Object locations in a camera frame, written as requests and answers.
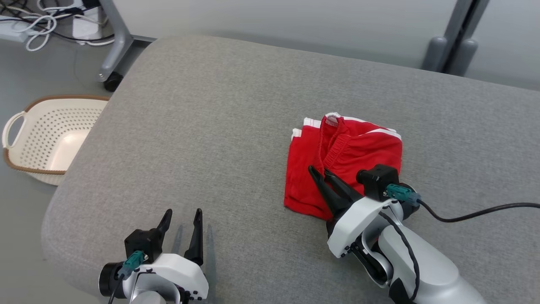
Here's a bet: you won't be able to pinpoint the white power adapter box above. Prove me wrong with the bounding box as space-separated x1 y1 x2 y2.
71 8 100 41

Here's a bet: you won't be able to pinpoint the cream perforated laundry basket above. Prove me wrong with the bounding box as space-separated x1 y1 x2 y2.
2 95 111 187

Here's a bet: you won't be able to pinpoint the black right camera cable teal plug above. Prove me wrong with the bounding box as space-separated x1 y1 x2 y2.
384 183 540 223

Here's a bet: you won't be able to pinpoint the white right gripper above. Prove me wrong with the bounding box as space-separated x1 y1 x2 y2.
308 165 404 259

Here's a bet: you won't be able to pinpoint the grey desk leg with caster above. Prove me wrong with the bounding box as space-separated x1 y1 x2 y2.
97 0 157 92

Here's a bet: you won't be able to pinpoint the grey rounded post foot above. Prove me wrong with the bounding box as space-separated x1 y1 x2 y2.
421 36 448 72
448 38 479 77

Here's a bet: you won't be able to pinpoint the black camera cable teal plug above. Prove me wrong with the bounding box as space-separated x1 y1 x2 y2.
384 183 540 223
108 250 146 304

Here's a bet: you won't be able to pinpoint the white power strip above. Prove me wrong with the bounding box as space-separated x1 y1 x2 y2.
0 20 29 43

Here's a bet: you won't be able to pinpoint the red basketball shorts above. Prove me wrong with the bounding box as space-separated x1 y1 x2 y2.
283 112 404 221

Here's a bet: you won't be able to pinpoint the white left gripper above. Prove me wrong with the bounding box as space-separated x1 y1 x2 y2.
127 208 210 303

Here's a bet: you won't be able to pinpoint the black left camera cable teal plug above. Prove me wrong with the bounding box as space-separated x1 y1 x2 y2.
108 250 146 304

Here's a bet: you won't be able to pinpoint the white tangled cable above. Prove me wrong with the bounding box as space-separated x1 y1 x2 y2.
15 0 85 52

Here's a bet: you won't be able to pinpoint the grey metal partition post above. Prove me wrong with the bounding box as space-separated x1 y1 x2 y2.
437 0 492 74

